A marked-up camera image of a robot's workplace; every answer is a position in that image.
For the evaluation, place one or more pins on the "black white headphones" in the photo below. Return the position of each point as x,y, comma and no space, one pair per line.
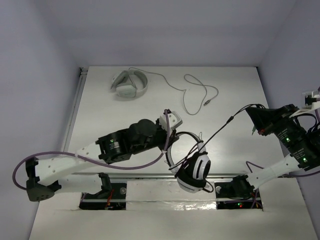
192,171

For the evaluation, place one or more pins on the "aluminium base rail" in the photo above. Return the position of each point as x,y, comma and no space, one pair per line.
163,176

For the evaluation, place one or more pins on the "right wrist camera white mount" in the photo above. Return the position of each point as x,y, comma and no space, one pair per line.
310,101

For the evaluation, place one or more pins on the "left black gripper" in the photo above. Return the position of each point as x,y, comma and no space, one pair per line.
164,137

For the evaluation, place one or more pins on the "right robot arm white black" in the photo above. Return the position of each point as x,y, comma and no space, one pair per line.
303,145

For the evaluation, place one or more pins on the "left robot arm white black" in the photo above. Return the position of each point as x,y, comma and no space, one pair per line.
48,177

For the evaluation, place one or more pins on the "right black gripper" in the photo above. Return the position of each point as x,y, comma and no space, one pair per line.
266,120

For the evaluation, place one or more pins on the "white foam block with tape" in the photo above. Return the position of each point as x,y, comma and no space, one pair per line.
165,194

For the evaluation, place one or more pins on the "grey white headphones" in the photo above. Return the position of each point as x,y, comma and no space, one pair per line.
125,87

